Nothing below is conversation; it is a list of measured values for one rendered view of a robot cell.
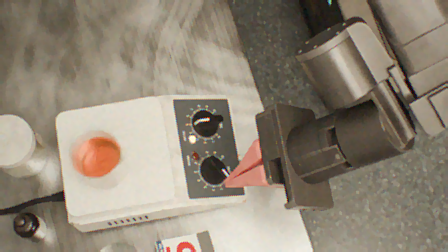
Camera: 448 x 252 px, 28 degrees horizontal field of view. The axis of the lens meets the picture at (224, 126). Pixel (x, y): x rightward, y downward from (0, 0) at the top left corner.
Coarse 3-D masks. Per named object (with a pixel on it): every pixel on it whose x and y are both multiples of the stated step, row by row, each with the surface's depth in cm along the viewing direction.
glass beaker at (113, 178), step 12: (84, 132) 90; (96, 132) 91; (108, 132) 90; (72, 144) 90; (120, 144) 90; (72, 156) 90; (120, 168) 92; (96, 180) 91; (108, 180) 92; (120, 180) 95
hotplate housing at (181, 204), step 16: (160, 96) 100; (176, 96) 101; (192, 96) 102; (208, 96) 103; (224, 96) 104; (176, 128) 99; (176, 144) 99; (176, 160) 98; (240, 160) 103; (176, 176) 98; (176, 192) 97; (144, 208) 97; (160, 208) 97; (176, 208) 98; (192, 208) 99; (208, 208) 101; (80, 224) 97; (96, 224) 99; (112, 224) 100; (128, 224) 102
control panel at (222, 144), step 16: (176, 112) 100; (192, 112) 101; (224, 112) 103; (192, 128) 100; (224, 128) 102; (192, 144) 100; (208, 144) 101; (224, 144) 102; (192, 160) 99; (224, 160) 101; (192, 176) 98; (192, 192) 98; (208, 192) 99; (224, 192) 100; (240, 192) 101
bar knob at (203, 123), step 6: (198, 114) 101; (204, 114) 101; (210, 114) 102; (198, 120) 99; (204, 120) 99; (210, 120) 100; (216, 120) 100; (222, 120) 100; (198, 126) 100; (204, 126) 100; (210, 126) 101; (216, 126) 101; (198, 132) 100; (204, 132) 100; (210, 132) 101
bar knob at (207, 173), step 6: (210, 156) 98; (204, 162) 99; (210, 162) 98; (216, 162) 98; (222, 162) 100; (204, 168) 99; (210, 168) 99; (216, 168) 98; (222, 168) 98; (204, 174) 99; (210, 174) 99; (216, 174) 99; (222, 174) 98; (228, 174) 99; (210, 180) 99; (216, 180) 99; (222, 180) 99
